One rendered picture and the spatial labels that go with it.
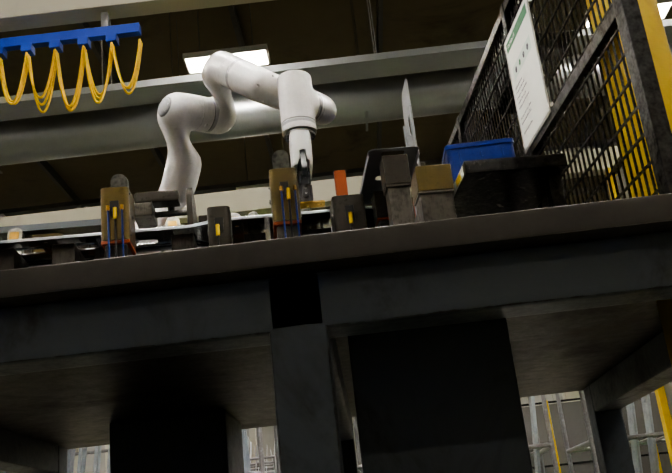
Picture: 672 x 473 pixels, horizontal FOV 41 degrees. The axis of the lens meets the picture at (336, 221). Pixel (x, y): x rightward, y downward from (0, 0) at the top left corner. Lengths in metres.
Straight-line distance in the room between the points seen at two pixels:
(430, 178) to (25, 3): 3.87
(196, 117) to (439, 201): 0.85
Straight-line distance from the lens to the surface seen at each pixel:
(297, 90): 2.18
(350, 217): 1.83
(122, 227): 1.87
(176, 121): 2.50
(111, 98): 10.27
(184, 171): 2.55
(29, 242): 2.09
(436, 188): 1.96
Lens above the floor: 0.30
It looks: 20 degrees up
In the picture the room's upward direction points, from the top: 6 degrees counter-clockwise
